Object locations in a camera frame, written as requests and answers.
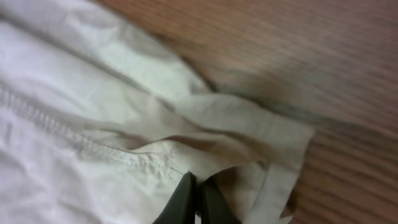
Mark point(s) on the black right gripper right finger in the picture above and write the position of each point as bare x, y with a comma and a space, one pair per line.
213, 207

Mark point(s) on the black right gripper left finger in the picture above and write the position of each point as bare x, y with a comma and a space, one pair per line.
181, 207

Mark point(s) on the beige shorts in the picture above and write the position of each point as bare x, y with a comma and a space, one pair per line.
99, 123

